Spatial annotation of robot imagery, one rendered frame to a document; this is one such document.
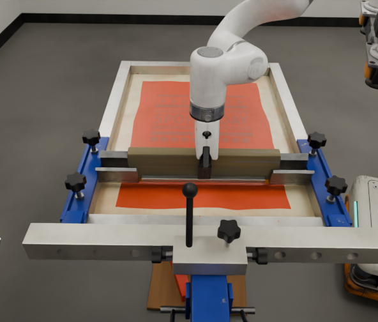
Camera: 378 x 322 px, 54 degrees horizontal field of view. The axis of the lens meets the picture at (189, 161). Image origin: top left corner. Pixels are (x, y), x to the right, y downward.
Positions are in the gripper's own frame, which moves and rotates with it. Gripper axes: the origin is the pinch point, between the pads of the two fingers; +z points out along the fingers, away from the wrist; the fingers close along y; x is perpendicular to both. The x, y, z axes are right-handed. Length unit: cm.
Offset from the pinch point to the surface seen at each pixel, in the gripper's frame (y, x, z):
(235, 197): -4.9, -7.6, 6.0
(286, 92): 39.6, -27.9, 2.4
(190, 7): 368, 4, 82
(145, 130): 22.4, 16.6, 6.0
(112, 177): -2.7, 21.8, 2.1
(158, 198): -5.5, 10.8, 6.0
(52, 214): 72, 81, 102
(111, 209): -9.3, 21.5, 6.0
